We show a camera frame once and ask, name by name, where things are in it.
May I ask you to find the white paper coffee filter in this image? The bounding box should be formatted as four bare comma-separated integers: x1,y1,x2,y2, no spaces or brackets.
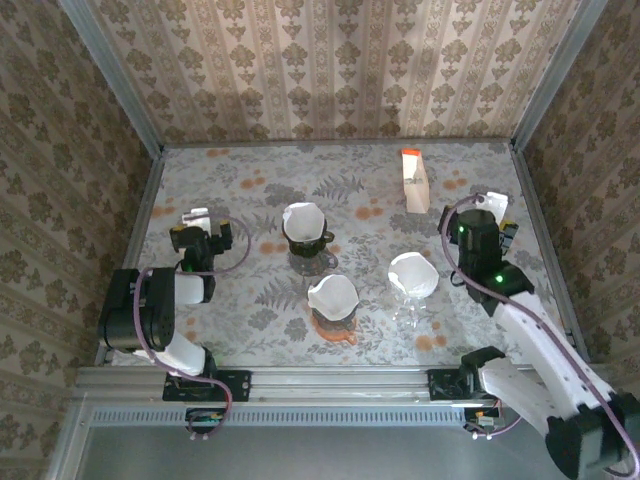
282,201,326,241
388,251,440,297
307,273,360,321

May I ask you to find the coffee filter bag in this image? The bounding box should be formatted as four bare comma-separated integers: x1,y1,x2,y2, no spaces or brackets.
401,148,431,214

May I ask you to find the grey glass pitcher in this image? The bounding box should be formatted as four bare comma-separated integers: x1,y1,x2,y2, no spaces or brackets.
288,249,341,277

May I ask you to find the floral tablecloth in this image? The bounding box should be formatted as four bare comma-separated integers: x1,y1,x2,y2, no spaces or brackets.
107,142,576,369

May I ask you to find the small circuit board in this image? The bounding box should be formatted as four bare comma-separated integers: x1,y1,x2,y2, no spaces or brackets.
462,406,504,435
184,406,227,437

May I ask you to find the slotted metal grille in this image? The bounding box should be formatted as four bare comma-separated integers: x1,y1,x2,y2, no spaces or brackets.
88,405,469,427

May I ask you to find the grey metal shelf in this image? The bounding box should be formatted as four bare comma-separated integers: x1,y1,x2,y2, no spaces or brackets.
47,392,634,480

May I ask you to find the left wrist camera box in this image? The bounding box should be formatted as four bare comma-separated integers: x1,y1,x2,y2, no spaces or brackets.
180,207,212,229

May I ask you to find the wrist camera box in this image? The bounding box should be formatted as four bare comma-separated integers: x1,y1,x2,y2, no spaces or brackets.
180,207,212,229
478,191,510,222

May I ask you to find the purple cable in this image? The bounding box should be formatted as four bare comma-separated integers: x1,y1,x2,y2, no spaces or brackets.
442,193,640,476
132,217,254,437

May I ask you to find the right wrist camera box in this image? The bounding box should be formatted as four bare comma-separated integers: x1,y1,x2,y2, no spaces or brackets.
478,191,510,222

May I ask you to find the aluminium table side rail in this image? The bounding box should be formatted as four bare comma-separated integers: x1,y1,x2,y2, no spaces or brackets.
508,145,592,365
93,148,167,367

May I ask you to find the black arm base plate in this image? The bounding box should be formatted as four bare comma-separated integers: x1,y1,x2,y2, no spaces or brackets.
162,369,251,402
427,368,501,402

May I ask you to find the aluminium frame post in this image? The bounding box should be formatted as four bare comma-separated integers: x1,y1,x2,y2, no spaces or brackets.
508,0,610,151
56,0,167,157

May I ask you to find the long aluminium mounting rail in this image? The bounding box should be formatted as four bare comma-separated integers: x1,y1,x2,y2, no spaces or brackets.
74,366,617,407

